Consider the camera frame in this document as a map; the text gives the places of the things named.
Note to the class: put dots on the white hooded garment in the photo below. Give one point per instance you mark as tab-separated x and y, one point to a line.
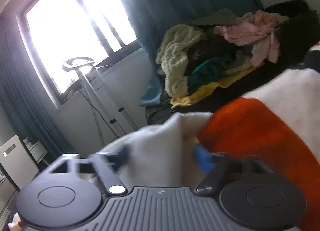
160	151

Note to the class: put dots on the orange black striped blanket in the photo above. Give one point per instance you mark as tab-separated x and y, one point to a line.
262	126

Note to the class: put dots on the dark brown garment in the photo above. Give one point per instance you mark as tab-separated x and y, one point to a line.
212	46

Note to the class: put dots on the dark armchair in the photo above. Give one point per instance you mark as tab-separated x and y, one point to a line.
295	31

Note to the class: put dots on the pink garment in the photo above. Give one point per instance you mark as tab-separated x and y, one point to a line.
250	28

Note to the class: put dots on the white chair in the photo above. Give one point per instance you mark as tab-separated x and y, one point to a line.
15	161

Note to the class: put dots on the yellow cloth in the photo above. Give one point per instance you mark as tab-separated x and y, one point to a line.
200	93

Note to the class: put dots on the dark green garment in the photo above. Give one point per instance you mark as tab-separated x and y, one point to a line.
207	71

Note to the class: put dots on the grey-blue curtain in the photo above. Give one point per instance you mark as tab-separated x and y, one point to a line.
22	91

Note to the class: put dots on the silver tripod stand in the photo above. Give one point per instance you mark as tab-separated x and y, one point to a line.
77	62

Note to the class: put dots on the olive grey garment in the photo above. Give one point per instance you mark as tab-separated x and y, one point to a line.
220	16

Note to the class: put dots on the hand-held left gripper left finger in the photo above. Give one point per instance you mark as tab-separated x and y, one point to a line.
123	157

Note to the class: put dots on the dark-framed window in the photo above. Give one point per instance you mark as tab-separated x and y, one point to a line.
62	21

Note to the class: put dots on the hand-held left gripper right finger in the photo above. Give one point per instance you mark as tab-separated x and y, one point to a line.
203	161

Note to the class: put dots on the pale yellow knit blanket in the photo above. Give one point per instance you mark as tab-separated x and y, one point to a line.
175	53

